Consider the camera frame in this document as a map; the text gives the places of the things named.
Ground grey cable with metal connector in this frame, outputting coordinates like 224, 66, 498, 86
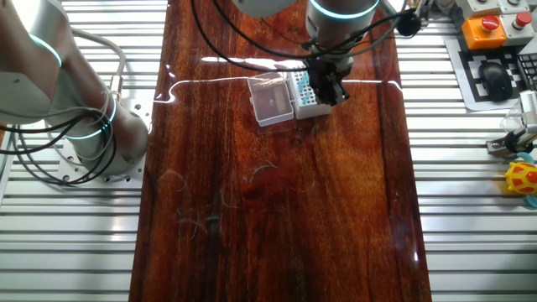
69, 27, 127, 104

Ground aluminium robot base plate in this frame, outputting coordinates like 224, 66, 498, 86
56, 98, 154, 185

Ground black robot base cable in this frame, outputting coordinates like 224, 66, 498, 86
0, 107, 119, 186

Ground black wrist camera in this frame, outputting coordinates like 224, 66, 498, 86
396, 13, 422, 38

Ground glossy brown wooden board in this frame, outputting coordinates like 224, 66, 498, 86
128, 0, 433, 302

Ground black keyboard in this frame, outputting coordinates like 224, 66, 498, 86
516, 52, 537, 91

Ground white pipette tip rack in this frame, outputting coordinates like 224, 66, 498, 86
287, 70, 333, 121

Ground silver ribbed camera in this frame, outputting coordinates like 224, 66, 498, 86
519, 90, 537, 135

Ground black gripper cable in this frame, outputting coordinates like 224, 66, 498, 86
190, 0, 312, 73
211, 0, 416, 60

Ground yellow orange turtle toy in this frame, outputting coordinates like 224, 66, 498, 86
504, 151, 537, 210

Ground grey emergency stop box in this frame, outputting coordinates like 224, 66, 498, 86
499, 11, 537, 47

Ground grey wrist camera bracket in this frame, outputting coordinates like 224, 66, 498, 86
379, 0, 420, 18

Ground black computer mouse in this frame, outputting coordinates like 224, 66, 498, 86
477, 60, 514, 102

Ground clear plastic box lid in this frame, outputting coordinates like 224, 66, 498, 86
246, 71, 295, 128

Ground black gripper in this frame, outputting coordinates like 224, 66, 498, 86
307, 56, 354, 106

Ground silver clamp with black knob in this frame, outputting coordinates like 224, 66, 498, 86
485, 128, 537, 159

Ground red emergency stop button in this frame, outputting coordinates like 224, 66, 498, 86
461, 15, 508, 50

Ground grey button box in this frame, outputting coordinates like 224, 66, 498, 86
461, 0, 500, 18
498, 0, 532, 14

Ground black white marker sheet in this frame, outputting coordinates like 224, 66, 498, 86
444, 35, 537, 112

